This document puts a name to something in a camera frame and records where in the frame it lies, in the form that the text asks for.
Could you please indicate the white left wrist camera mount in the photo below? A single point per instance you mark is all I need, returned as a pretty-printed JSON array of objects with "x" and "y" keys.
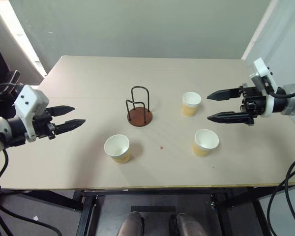
[{"x": 29, "y": 103}]

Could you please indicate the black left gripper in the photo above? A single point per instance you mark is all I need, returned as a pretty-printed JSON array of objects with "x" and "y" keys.
[{"x": 40, "y": 124}]

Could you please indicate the black metal table frame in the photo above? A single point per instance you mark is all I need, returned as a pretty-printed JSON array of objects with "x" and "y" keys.
[{"x": 147, "y": 209}]

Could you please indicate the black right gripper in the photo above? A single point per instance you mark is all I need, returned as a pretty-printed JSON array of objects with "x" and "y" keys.
[{"x": 254, "y": 103}]

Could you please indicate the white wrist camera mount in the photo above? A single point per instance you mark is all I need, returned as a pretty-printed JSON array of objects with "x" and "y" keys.
[
  {"x": 263, "y": 81},
  {"x": 29, "y": 103}
]

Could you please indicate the yellow paper cup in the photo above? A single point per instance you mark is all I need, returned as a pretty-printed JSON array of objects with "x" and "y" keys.
[
  {"x": 191, "y": 103},
  {"x": 118, "y": 148},
  {"x": 205, "y": 143}
]

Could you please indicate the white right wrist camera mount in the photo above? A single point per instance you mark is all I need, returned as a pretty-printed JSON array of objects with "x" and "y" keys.
[{"x": 263, "y": 81}]

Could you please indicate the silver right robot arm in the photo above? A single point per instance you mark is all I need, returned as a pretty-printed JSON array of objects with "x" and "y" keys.
[{"x": 288, "y": 100}]

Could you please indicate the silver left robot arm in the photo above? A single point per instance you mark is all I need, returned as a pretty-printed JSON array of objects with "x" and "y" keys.
[{"x": 2, "y": 132}]

